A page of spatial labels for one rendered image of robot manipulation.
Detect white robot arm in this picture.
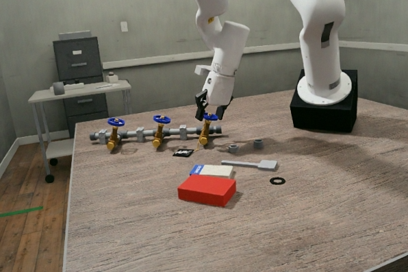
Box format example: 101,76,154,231
195,0,351,106

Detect grey and white pipe manifold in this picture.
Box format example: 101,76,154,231
90,112,222,150

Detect red block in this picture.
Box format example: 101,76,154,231
177,174,236,207

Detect black tag with gold chain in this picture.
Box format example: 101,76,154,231
173,136,202,156

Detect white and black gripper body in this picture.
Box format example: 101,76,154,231
202,69,235,106

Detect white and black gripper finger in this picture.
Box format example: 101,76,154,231
215,96,233,121
195,89,209,121

